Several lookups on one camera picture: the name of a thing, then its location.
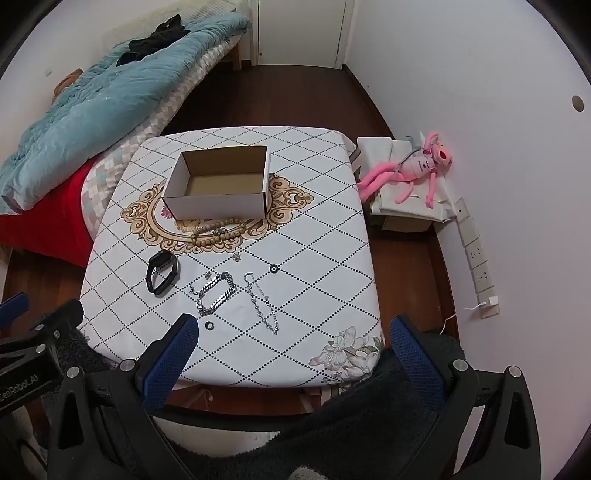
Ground white door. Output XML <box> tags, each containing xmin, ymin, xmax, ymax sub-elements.
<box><xmin>257</xmin><ymin>0</ymin><xmax>349</xmax><ymax>68</ymax></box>

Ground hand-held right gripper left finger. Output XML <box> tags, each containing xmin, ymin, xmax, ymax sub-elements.
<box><xmin>46</xmin><ymin>313</ymin><xmax>199</xmax><ymax>480</ymax></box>

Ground thin silver chain bracelet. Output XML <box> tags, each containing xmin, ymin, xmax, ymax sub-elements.
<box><xmin>243</xmin><ymin>272</ymin><xmax>280</xmax><ymax>335</ymax></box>

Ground white diamond-patterned tablecloth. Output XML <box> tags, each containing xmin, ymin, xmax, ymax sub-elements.
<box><xmin>79</xmin><ymin>124</ymin><xmax>387</xmax><ymax>387</ymax></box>

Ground pink plush toy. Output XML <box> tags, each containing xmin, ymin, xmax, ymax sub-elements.
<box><xmin>358</xmin><ymin>130</ymin><xmax>456</xmax><ymax>208</ymax></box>

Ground white power strip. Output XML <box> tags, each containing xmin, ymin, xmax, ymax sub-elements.
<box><xmin>454</xmin><ymin>197</ymin><xmax>498</xmax><ymax>297</ymax></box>

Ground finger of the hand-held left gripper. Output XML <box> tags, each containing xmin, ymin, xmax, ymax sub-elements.
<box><xmin>0</xmin><ymin>294</ymin><xmax>30</xmax><ymax>330</ymax></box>
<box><xmin>28</xmin><ymin>298</ymin><xmax>85</xmax><ymax>344</ymax></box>

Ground light blue duvet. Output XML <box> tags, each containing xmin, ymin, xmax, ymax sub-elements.
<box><xmin>0</xmin><ymin>11</ymin><xmax>254</xmax><ymax>214</ymax></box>

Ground white cardboard box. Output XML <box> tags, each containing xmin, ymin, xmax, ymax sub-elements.
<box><xmin>161</xmin><ymin>145</ymin><xmax>271</xmax><ymax>220</ymax></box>

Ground black wrist band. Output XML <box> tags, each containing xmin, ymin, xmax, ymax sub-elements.
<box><xmin>145</xmin><ymin>250</ymin><xmax>180</xmax><ymax>296</ymax></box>

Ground thick silver chain bracelet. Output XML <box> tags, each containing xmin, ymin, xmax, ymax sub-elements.
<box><xmin>196</xmin><ymin>272</ymin><xmax>238</xmax><ymax>317</ymax></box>

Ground wooden bead necklace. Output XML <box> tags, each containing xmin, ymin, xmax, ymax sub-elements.
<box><xmin>190</xmin><ymin>218</ymin><xmax>247</xmax><ymax>246</ymax></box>

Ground brown plush toy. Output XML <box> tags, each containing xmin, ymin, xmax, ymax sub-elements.
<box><xmin>52</xmin><ymin>70</ymin><xmax>85</xmax><ymax>103</ymax></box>

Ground white cable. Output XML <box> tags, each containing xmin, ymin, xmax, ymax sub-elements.
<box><xmin>438</xmin><ymin>302</ymin><xmax>482</xmax><ymax>334</ymax></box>

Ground red blanket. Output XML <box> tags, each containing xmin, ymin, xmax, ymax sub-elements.
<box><xmin>0</xmin><ymin>161</ymin><xmax>96</xmax><ymax>269</ymax></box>

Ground black clothes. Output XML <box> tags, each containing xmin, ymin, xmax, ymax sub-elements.
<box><xmin>117</xmin><ymin>14</ymin><xmax>193</xmax><ymax>66</ymax></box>

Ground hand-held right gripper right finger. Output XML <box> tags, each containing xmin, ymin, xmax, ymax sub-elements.
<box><xmin>389</xmin><ymin>315</ymin><xmax>542</xmax><ymax>480</ymax></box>

